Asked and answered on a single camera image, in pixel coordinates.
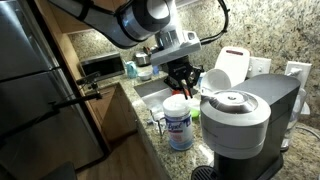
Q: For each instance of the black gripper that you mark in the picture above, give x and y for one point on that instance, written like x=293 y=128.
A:
x=182 y=73

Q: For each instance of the white Lysol wipes canister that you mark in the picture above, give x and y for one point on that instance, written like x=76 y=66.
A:
x=178 y=122

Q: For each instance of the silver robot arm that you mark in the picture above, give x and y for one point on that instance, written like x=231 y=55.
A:
x=136 y=21

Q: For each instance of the blue and white bottle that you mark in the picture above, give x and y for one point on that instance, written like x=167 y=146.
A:
x=155 y=70

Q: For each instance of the green plastic lid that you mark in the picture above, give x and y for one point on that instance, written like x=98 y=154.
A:
x=195 y=113

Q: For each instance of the stainless steel sink basin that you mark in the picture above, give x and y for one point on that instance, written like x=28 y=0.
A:
x=154 y=93

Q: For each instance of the small white bowl by sink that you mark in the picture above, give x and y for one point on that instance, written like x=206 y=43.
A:
x=144 y=76

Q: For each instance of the silver toaster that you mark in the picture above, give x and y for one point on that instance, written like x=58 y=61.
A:
x=141 y=59

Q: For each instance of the white cutting board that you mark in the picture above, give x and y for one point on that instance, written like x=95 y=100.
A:
x=234 y=61

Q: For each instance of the teal dish soap bottle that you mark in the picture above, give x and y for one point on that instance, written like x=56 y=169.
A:
x=131 y=69

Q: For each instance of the grey and black coffee machine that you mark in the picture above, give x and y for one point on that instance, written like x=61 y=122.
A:
x=244 y=126

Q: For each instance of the black microwave oven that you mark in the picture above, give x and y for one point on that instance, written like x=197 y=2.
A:
x=107 y=64

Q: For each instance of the white outlet with plug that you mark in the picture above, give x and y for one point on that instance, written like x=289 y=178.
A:
x=298 y=70

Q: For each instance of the clear water tank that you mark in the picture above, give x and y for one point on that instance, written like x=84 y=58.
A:
x=299 y=102

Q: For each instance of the stainless steel refrigerator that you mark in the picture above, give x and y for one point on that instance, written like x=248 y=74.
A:
x=43 y=123

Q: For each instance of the white wall outlet plate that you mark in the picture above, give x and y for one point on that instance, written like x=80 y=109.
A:
x=257 y=66

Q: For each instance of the black camera on stand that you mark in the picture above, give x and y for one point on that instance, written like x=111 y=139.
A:
x=90 y=82

